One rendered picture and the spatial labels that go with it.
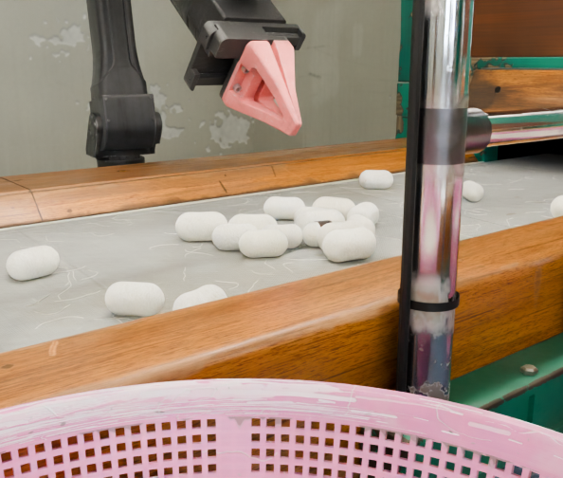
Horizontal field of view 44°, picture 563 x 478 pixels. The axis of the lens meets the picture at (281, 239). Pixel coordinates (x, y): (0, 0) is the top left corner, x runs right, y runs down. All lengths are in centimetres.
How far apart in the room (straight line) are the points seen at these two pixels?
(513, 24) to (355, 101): 148
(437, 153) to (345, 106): 216
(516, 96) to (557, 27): 10
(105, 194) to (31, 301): 24
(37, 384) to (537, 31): 79
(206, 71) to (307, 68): 199
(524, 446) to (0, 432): 15
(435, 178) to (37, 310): 22
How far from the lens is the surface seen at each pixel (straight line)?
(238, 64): 61
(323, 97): 254
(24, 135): 256
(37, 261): 44
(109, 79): 91
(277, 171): 73
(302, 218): 51
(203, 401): 23
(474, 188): 67
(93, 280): 44
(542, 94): 86
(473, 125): 30
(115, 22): 93
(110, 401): 22
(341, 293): 32
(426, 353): 30
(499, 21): 97
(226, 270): 44
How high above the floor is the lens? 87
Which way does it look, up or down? 14 degrees down
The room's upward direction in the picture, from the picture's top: straight up
